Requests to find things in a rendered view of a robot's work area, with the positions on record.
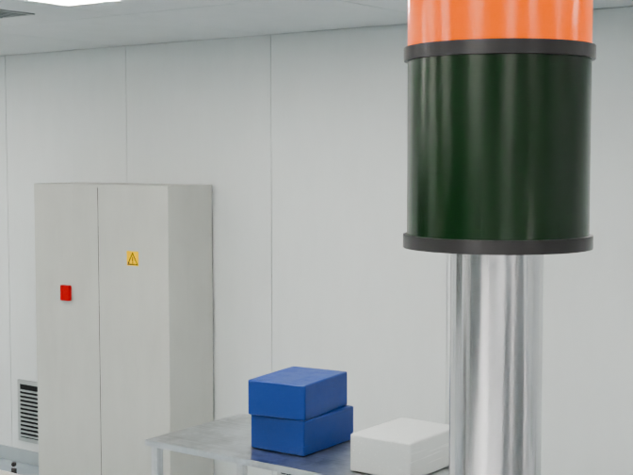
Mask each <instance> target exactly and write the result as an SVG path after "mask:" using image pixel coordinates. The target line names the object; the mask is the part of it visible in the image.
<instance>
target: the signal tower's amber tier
mask: <svg viewBox="0 0 633 475"><path fill-rule="evenodd" d="M501 38H532V39H559V40H572V41H587V42H591V43H592V0H408V45H412V44H417V43H422V42H431V41H451V40H468V39H501Z"/></svg>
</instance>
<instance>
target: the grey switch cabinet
mask: <svg viewBox="0 0 633 475"><path fill-rule="evenodd" d="M34 206H35V261H36V316H37V372H38V426H39V475H152V447H149V446H145V439H148V438H152V437H156V436H159V435H162V434H168V433H172V432H176V431H179V430H183V429H186V428H189V427H193V426H197V425H200V424H204V423H207V422H210V421H214V405H213V270H212V185H195V184H141V183H87V182H74V183H35V184H34ZM163 475H214V459H210V458H205V457H201V456H196V455H191V454H186V453H181V452H177V451H172V450H163Z"/></svg>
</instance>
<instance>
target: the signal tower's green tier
mask: <svg viewBox="0 0 633 475"><path fill-rule="evenodd" d="M591 123H592V59H591V58H590V57H582V56H573V55H560V54H531V53H499V54H466V55H449V56H436V57H421V58H415V59H411V60H409V61H408V102H407V235H410V236H415V237H422V238H446V239H470V240H549V239H568V238H584V237H588V236H589V235H590V186H591Z"/></svg>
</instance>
